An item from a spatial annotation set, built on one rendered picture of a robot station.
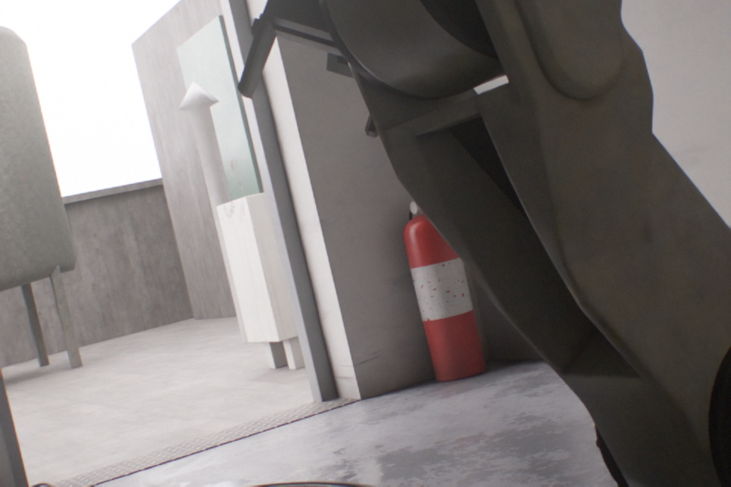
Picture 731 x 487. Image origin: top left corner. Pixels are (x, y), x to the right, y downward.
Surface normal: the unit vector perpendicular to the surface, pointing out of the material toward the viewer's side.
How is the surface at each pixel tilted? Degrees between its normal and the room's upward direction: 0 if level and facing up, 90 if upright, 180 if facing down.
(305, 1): 79
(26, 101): 90
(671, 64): 90
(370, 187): 90
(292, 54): 90
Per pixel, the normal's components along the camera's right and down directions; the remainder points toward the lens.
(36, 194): 0.91, -0.21
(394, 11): -0.73, 0.55
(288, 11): -0.07, -0.17
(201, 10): -0.85, 0.20
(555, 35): 0.43, -0.09
